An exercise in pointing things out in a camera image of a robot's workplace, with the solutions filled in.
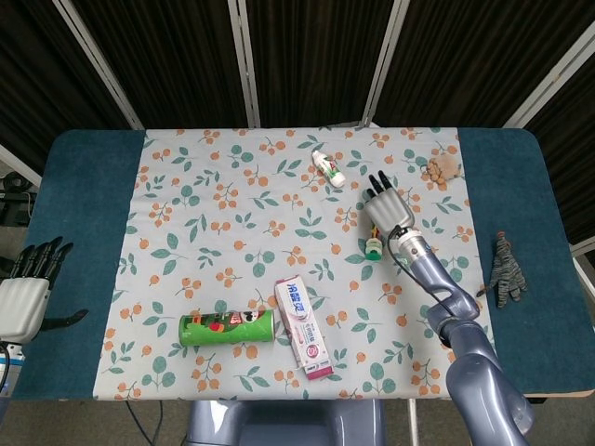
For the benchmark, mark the blue felt table cover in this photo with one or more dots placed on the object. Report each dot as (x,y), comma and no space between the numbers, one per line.
(74,260)

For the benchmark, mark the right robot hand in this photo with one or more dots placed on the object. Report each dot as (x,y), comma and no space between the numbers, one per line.
(387,206)

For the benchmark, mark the green chips can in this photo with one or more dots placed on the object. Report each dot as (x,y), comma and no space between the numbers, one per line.
(227,329)

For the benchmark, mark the floral tablecloth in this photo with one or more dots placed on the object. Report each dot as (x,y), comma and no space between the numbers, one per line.
(279,232)

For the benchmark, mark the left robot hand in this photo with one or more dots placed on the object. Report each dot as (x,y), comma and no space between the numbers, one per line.
(23,302)

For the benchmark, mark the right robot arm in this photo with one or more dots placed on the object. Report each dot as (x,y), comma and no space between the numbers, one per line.
(465,325)

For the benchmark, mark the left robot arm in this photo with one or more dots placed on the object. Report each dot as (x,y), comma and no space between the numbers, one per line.
(5,367)

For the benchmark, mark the striped knitted toy animal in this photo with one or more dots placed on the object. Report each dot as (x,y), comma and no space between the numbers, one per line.
(506,271)

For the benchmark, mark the brown plush toy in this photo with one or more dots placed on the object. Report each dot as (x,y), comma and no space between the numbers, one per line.
(440,168)

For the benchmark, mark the folding screen partition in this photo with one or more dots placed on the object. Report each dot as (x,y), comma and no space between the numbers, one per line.
(297,60)

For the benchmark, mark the small white bottle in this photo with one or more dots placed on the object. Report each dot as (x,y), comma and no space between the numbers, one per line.
(329,168)

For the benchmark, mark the colourful feather shuttlecock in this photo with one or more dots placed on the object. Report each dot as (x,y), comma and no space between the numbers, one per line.
(374,246)

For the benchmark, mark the pink toothpaste box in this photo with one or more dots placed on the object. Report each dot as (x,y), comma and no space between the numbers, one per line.
(302,327)

